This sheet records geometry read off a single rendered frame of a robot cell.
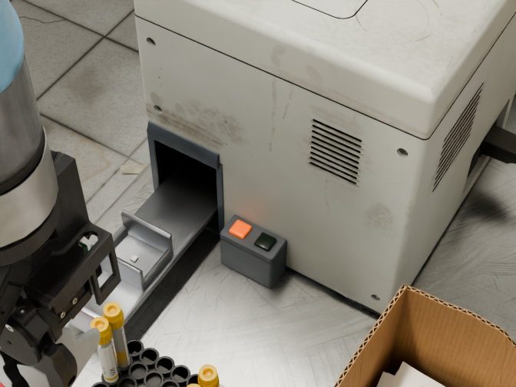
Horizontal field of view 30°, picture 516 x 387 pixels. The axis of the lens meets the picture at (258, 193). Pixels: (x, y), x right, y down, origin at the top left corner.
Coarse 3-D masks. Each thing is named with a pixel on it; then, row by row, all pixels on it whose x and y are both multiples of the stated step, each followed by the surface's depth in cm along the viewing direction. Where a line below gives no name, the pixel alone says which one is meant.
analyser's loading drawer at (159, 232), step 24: (192, 168) 99; (168, 192) 97; (192, 192) 97; (216, 192) 97; (144, 216) 95; (168, 216) 95; (192, 216) 95; (120, 240) 93; (144, 240) 92; (168, 240) 90; (192, 240) 93; (120, 264) 88; (144, 264) 91; (168, 264) 91; (120, 288) 89; (144, 288) 89; (96, 312) 85
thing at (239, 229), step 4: (236, 224) 92; (240, 224) 92; (244, 224) 92; (232, 228) 92; (236, 228) 92; (240, 228) 92; (244, 228) 92; (248, 228) 92; (232, 232) 92; (236, 232) 92; (240, 232) 92; (244, 232) 92; (240, 236) 92; (244, 236) 92
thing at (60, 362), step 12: (48, 348) 58; (60, 348) 57; (48, 360) 57; (60, 360) 58; (72, 360) 59; (48, 372) 59; (60, 372) 58; (72, 372) 59; (60, 384) 59; (72, 384) 61
